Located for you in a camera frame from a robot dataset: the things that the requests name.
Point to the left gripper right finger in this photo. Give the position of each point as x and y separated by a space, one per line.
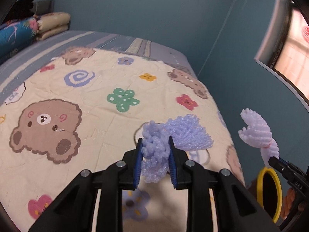
217 201

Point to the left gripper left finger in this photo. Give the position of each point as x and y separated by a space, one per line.
92 201

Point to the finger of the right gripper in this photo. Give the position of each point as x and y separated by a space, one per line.
279 165

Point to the purple foam fruit net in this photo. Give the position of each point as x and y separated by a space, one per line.
190 136

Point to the yellow rimmed trash bin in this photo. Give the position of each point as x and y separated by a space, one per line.
267 190

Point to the person's right hand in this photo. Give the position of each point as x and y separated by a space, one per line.
287 203

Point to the cream bear print quilt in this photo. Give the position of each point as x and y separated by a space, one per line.
84 109

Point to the blue floral folded duvet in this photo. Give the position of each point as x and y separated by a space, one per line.
16 34

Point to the beige folded blanket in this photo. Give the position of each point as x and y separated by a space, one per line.
52 24

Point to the grey padded headboard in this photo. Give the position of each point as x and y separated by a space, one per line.
43 7

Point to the black clothing pile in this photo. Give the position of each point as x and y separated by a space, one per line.
22 9

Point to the window with dark frame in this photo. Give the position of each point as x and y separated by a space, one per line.
284 49

